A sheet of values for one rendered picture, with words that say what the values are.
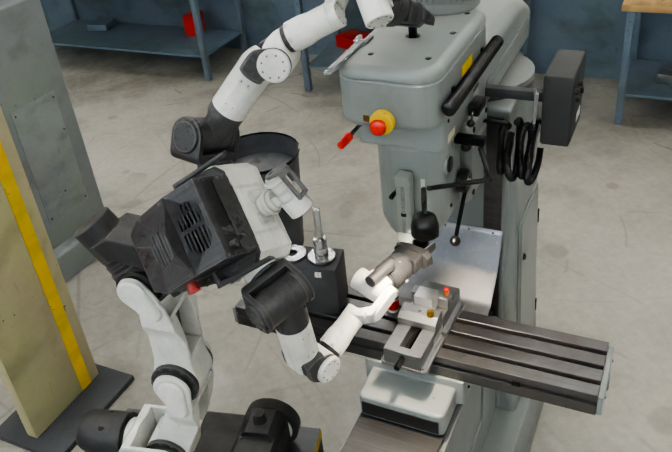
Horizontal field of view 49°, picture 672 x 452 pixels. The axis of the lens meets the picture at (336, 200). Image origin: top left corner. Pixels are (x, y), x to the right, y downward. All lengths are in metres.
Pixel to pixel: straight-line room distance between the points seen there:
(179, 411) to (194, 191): 0.80
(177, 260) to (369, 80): 0.61
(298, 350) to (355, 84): 0.67
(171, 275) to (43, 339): 1.79
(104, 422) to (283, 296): 1.01
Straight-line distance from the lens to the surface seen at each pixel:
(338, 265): 2.40
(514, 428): 3.09
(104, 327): 4.17
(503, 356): 2.33
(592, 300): 4.00
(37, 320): 3.46
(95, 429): 2.58
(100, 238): 1.98
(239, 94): 1.75
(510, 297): 2.76
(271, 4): 7.18
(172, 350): 2.15
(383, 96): 1.74
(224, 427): 2.69
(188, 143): 1.79
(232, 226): 1.69
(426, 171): 1.96
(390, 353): 2.25
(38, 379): 3.57
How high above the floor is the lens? 2.54
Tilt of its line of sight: 32 degrees down
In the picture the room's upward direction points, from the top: 6 degrees counter-clockwise
